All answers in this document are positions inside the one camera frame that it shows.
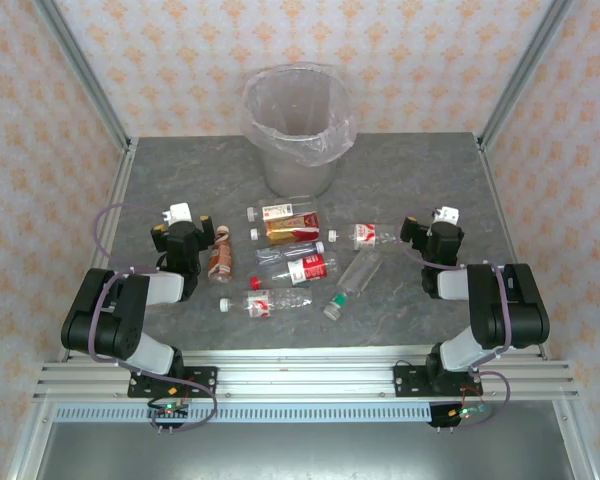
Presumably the blue-tinted clear bottle white cap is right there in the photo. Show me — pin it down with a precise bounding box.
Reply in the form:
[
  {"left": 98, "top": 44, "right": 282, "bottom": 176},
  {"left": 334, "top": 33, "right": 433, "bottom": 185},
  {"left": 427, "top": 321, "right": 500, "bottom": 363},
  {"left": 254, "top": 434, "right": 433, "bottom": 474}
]
[{"left": 254, "top": 240, "right": 326, "bottom": 266}]

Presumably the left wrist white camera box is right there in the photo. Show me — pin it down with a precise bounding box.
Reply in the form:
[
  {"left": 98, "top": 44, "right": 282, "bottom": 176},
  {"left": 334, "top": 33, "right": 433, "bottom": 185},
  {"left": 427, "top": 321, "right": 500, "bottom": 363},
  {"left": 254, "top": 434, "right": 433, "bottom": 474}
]
[{"left": 162, "top": 202, "right": 194, "bottom": 225}]

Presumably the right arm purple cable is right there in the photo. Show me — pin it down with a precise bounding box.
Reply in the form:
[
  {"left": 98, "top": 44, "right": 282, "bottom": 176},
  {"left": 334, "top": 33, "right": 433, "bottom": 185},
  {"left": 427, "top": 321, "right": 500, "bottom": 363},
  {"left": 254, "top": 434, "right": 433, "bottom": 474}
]
[{"left": 398, "top": 219, "right": 514, "bottom": 431}]

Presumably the clear bottle red white label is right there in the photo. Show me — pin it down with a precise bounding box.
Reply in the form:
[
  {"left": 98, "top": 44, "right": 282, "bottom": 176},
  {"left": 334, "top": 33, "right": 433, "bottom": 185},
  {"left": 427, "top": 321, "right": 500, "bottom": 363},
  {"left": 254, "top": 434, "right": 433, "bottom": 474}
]
[{"left": 328, "top": 222, "right": 404, "bottom": 251}]

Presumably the clear plastic bin liner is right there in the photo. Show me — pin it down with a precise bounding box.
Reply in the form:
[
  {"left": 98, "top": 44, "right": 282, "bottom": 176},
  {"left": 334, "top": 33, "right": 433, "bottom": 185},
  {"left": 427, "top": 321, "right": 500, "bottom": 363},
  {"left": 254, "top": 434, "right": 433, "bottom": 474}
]
[{"left": 240, "top": 60, "right": 357, "bottom": 169}]

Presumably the clear bottle green neck band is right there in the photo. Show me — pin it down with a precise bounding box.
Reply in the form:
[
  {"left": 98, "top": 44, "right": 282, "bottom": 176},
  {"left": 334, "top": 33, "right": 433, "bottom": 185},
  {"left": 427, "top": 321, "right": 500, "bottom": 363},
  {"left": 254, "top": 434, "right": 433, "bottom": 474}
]
[{"left": 322, "top": 248, "right": 385, "bottom": 321}]

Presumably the ribbed clear bottle red logo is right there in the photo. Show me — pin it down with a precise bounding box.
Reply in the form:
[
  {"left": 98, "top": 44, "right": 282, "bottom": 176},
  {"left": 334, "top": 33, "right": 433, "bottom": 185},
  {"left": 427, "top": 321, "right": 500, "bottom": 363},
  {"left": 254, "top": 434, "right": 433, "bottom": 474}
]
[{"left": 218, "top": 287, "right": 315, "bottom": 320}]

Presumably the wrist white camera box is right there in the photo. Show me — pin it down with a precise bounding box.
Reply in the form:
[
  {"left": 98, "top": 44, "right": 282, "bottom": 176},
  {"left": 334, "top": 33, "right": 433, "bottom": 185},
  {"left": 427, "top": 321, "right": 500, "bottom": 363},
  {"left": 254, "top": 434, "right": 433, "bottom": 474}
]
[
  {"left": 162, "top": 202, "right": 194, "bottom": 225},
  {"left": 432, "top": 205, "right": 460, "bottom": 226}
]

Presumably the translucent grey plastic bin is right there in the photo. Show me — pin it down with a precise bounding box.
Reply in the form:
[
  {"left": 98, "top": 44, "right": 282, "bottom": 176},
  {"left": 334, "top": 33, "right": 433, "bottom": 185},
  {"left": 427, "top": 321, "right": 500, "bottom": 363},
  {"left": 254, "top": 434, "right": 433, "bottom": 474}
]
[{"left": 252, "top": 64, "right": 344, "bottom": 199}]

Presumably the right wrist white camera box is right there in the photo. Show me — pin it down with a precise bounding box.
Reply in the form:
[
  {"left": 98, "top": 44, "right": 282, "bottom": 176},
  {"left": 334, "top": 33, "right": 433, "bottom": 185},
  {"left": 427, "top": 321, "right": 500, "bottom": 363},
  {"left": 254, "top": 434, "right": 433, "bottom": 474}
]
[{"left": 432, "top": 205, "right": 460, "bottom": 226}]

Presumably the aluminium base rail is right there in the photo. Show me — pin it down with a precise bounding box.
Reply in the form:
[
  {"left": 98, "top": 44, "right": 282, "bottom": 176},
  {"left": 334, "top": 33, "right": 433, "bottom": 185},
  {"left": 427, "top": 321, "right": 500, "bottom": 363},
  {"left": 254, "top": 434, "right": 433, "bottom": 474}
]
[{"left": 32, "top": 348, "right": 580, "bottom": 403}]

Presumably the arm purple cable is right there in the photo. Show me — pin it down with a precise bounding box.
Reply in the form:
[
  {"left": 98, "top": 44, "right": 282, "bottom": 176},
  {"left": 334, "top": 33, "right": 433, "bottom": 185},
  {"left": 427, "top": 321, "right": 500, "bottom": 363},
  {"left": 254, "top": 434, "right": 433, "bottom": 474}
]
[
  {"left": 398, "top": 219, "right": 514, "bottom": 431},
  {"left": 88, "top": 202, "right": 219, "bottom": 432}
]

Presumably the aluminium table side rail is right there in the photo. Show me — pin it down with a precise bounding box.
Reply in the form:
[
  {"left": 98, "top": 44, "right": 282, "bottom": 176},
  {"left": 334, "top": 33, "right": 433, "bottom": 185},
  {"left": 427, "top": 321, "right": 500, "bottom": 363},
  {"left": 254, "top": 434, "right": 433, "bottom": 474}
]
[
  {"left": 57, "top": 139, "right": 139, "bottom": 361},
  {"left": 477, "top": 139, "right": 551, "bottom": 361}
]

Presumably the red-label bottle with red cap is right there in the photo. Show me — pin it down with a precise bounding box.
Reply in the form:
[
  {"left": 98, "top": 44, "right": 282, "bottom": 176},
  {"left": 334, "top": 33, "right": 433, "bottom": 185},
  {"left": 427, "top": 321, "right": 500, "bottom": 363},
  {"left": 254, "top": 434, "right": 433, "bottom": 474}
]
[{"left": 249, "top": 251, "right": 342, "bottom": 291}]

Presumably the aluminium frame post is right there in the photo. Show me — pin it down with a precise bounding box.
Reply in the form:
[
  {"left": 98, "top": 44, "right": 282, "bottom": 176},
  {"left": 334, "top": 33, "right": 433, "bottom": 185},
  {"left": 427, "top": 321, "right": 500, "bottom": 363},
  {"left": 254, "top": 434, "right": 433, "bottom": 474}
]
[
  {"left": 478, "top": 0, "right": 576, "bottom": 151},
  {"left": 33, "top": 0, "right": 133, "bottom": 151}
]

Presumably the brown drink plastic bottle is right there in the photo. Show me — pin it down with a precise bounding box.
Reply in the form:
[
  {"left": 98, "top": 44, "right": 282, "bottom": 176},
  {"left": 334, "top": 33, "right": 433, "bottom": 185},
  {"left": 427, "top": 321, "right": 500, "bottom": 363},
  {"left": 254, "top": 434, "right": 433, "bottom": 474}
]
[{"left": 207, "top": 224, "right": 235, "bottom": 285}]

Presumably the bottle with white orange label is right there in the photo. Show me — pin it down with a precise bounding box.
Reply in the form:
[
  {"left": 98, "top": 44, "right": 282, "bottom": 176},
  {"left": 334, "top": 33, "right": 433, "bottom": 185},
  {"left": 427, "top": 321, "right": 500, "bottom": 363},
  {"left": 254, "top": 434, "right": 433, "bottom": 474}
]
[{"left": 246, "top": 197, "right": 319, "bottom": 222}]

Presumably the bottle with gold red label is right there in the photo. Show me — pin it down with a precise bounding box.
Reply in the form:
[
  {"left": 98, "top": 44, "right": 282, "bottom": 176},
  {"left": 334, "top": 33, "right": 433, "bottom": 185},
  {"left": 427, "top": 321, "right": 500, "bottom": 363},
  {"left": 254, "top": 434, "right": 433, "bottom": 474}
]
[{"left": 249, "top": 212, "right": 322, "bottom": 246}]

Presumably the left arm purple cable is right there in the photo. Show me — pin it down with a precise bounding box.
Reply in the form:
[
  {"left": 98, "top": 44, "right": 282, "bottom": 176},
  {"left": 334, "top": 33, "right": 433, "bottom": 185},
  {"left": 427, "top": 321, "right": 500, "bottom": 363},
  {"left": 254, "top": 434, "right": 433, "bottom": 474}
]
[{"left": 88, "top": 202, "right": 219, "bottom": 432}]

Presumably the white slotted cable duct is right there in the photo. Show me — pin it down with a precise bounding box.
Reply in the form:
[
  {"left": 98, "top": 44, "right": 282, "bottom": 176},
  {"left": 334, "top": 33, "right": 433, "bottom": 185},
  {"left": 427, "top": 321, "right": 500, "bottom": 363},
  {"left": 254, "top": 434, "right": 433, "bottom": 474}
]
[{"left": 54, "top": 404, "right": 434, "bottom": 425}]

